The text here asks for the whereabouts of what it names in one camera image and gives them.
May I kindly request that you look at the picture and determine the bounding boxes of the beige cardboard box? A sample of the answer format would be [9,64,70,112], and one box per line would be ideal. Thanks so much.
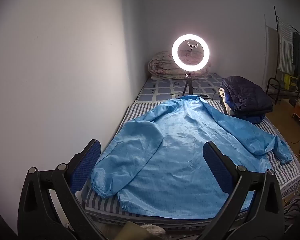
[120,221,150,240]

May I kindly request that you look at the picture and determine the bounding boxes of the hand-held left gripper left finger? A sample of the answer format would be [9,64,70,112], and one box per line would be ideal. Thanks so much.
[17,139,108,240]

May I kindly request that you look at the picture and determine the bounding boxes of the striped bed sheet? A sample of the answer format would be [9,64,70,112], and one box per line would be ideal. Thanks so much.
[81,100,300,228]

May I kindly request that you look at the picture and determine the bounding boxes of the blue checked bed sheet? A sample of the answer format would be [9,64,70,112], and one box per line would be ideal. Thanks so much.
[136,72,227,103]

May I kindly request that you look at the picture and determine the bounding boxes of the yellow box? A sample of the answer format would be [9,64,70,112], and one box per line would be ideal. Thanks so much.
[283,74,298,92]

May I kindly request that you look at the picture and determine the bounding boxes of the fuzzy grey cloth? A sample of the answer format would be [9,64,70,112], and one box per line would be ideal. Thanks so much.
[140,224,166,236]

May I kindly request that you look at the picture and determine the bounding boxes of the rolled floral quilt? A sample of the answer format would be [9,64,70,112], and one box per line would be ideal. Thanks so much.
[148,51,212,80]

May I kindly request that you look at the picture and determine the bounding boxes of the white door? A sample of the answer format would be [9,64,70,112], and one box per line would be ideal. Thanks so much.
[264,14,280,95]

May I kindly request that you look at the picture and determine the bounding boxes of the black shoe rack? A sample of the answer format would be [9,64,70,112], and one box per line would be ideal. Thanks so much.
[266,77,300,105]

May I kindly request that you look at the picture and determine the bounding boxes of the beige garment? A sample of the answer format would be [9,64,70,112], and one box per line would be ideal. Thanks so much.
[219,87,234,117]

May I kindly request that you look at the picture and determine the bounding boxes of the black tripod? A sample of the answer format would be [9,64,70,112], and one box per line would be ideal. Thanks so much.
[181,72,196,97]

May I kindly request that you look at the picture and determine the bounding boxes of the black clothes rack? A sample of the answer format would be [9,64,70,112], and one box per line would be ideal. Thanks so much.
[274,5,300,98]

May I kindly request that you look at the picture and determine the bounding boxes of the light blue jacket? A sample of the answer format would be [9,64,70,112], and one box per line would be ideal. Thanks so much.
[90,95,292,219]

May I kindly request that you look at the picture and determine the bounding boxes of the dark blue garment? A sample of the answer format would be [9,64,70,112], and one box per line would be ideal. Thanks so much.
[225,97,265,124]

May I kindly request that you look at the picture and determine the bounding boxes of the navy down jacket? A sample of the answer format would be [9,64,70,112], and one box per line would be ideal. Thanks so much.
[221,76,274,117]

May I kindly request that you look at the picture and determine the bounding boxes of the striped hanging towel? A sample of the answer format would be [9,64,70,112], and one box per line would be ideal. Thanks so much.
[277,17,294,73]

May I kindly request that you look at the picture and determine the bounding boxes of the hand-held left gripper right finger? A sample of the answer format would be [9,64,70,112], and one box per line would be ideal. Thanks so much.
[197,141,285,240]

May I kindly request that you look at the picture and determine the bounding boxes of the ring light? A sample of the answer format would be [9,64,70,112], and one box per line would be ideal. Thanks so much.
[172,34,210,72]

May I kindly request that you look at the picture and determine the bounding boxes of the black cable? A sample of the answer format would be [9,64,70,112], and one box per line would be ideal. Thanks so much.
[170,91,220,101]

